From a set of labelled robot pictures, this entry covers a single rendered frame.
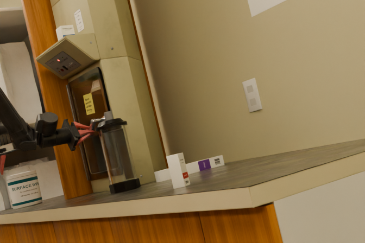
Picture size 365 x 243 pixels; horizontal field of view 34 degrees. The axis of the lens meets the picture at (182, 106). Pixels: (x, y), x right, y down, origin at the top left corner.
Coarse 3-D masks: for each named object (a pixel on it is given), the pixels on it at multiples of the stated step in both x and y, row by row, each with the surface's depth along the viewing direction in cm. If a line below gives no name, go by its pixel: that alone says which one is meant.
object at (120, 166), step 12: (108, 132) 197; (120, 132) 198; (108, 144) 197; (120, 144) 197; (108, 156) 197; (120, 156) 197; (132, 156) 201; (108, 168) 198; (120, 168) 196; (132, 168) 198; (120, 180) 196
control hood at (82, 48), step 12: (72, 36) 211; (84, 36) 214; (48, 48) 224; (60, 48) 218; (72, 48) 214; (84, 48) 213; (96, 48) 215; (36, 60) 236; (48, 60) 231; (84, 60) 218; (96, 60) 215; (72, 72) 230
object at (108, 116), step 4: (104, 112) 201; (108, 112) 201; (104, 116) 202; (108, 116) 200; (112, 116) 201; (108, 120) 198; (112, 120) 198; (116, 120) 198; (120, 120) 199; (100, 124) 199; (104, 124) 197
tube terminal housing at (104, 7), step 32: (64, 0) 233; (96, 0) 219; (96, 32) 216; (128, 32) 231; (96, 64) 219; (128, 64) 221; (128, 96) 219; (128, 128) 216; (160, 160) 231; (96, 192) 236
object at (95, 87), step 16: (80, 80) 229; (96, 80) 218; (80, 96) 231; (96, 96) 220; (80, 112) 234; (96, 112) 222; (80, 128) 236; (96, 144) 227; (96, 160) 229; (96, 176) 231
